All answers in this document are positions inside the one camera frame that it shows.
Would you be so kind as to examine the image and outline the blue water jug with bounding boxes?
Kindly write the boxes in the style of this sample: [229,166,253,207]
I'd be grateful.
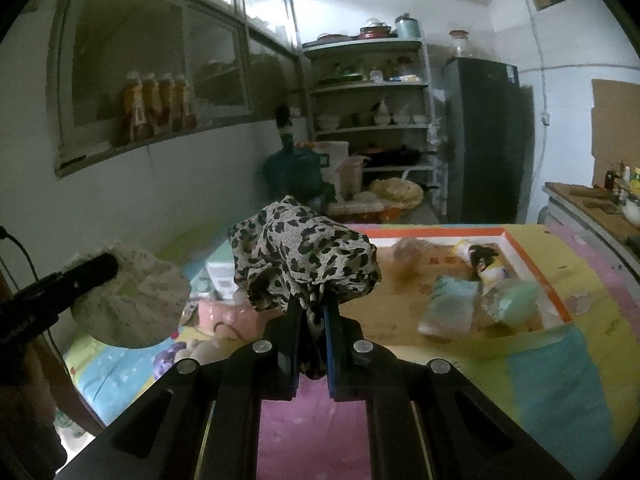
[262,150,331,211]

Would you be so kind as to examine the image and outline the woven bamboo tray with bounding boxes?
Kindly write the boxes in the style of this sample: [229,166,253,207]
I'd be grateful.
[327,200,391,218]

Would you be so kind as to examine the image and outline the orange liquid bottle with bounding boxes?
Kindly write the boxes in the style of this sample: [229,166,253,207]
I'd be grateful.
[172,74,197,131]
[141,72,163,136]
[120,71,151,146]

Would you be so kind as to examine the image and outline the teal enamel pot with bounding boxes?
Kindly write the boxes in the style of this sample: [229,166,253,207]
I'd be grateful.
[395,15,422,40]

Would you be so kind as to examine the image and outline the pale yellow dried bundle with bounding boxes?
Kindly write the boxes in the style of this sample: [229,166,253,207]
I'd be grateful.
[369,177,425,208]

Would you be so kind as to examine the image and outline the cardboard sheet on wall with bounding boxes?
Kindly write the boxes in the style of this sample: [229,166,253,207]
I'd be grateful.
[590,79,640,188]

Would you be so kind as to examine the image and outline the black wok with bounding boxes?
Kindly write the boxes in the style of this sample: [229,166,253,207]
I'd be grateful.
[367,146,436,167]

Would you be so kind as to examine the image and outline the glass jar with red lid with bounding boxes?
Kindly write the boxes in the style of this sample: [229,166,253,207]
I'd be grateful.
[448,29,473,58]

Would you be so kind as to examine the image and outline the black water jug pump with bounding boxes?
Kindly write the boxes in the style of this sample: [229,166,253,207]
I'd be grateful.
[276,105,296,153]

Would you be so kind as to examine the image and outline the red pot with glass lid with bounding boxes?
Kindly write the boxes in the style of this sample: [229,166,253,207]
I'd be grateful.
[359,19,393,41]

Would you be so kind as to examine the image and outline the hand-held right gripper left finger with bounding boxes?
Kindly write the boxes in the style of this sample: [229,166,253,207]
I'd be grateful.
[55,297,303,480]

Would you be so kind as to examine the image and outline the pink plastic pitcher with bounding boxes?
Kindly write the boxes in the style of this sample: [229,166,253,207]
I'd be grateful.
[337,156,368,201]

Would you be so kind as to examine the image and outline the glass sliding window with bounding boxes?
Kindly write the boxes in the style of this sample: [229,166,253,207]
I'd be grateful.
[55,0,301,176]

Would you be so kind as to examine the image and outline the white wall cable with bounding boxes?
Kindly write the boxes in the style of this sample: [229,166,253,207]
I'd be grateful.
[520,0,551,221]

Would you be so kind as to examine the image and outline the white sack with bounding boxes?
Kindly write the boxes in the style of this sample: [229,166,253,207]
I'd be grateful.
[315,141,350,186]

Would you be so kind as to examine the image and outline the small green floral tissue packet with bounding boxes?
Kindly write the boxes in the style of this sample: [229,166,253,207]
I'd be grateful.
[417,275,483,336]

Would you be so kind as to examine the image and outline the kitchen counter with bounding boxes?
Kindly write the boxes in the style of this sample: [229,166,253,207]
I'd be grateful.
[542,180,640,281]

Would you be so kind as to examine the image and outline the dark grey refrigerator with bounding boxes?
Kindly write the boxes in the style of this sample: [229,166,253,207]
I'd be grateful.
[440,57,536,223]

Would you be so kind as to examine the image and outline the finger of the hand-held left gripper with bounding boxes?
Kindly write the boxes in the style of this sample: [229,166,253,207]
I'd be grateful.
[42,253,120,312]

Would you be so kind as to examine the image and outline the mint cloth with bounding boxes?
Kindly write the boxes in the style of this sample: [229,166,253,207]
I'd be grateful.
[480,280,541,331]

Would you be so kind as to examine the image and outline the yellow white cartoon packet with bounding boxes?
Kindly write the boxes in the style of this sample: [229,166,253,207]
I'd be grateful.
[450,241,506,283]

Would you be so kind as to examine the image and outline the group of condiment bottles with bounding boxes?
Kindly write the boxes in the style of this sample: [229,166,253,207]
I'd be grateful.
[602,160,640,206]

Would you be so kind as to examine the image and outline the cardboard box with orange rim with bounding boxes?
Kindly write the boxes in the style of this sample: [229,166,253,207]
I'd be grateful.
[345,224,576,356]

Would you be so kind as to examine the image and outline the black cable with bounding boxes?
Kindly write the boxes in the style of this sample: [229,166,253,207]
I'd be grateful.
[0,227,38,281]

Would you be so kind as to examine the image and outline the white floral cloth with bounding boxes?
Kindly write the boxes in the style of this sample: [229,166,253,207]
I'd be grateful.
[70,241,192,348]

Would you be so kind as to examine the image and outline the person's left forearm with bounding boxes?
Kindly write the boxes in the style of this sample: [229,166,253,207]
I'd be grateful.
[0,350,68,480]

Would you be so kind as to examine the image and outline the green tissue box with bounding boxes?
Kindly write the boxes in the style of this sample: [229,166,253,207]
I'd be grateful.
[205,257,238,293]

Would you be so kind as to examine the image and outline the pink cloth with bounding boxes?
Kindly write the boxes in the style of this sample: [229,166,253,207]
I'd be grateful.
[197,300,261,341]

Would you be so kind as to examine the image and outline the leopard print cloth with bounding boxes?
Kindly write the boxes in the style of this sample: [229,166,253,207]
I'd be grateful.
[226,195,383,381]

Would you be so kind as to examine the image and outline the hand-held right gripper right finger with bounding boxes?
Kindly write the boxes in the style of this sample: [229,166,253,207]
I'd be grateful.
[324,300,576,480]

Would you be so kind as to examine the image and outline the white metal shelf rack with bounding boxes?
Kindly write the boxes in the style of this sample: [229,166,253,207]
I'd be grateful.
[302,40,446,221]

